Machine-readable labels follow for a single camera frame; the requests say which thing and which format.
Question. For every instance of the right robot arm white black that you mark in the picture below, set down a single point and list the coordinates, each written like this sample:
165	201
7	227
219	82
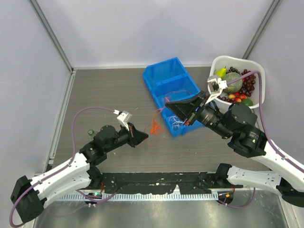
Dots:
285	176

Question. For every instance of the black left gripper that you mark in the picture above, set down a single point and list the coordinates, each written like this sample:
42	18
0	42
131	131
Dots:
135	137

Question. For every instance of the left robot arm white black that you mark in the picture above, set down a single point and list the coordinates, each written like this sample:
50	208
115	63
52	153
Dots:
31	196

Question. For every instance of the green lime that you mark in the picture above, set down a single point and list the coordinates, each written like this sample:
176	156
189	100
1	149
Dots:
247	102

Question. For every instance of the blue three-compartment bin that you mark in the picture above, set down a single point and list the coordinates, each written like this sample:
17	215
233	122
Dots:
169	81

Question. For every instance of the dark red grape bunch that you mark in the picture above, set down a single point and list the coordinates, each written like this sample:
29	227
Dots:
248	85

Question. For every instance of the perforated cable duct strip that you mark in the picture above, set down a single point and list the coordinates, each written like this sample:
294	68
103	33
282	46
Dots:
175	196

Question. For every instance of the red yellow cherries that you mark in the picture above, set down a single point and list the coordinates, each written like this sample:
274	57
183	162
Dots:
236	97

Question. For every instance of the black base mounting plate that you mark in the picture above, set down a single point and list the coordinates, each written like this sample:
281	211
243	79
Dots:
160	183

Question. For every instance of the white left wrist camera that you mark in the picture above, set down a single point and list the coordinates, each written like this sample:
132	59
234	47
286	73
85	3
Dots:
123	118

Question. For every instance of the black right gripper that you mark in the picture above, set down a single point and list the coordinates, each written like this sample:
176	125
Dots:
186	109

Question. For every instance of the clear glass bottle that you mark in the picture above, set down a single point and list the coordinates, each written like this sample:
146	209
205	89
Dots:
91	133

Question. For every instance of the green yellow pear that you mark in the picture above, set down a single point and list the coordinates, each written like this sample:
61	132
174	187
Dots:
221	72

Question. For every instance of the white fruit basket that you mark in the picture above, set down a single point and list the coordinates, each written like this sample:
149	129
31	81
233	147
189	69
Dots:
242	64

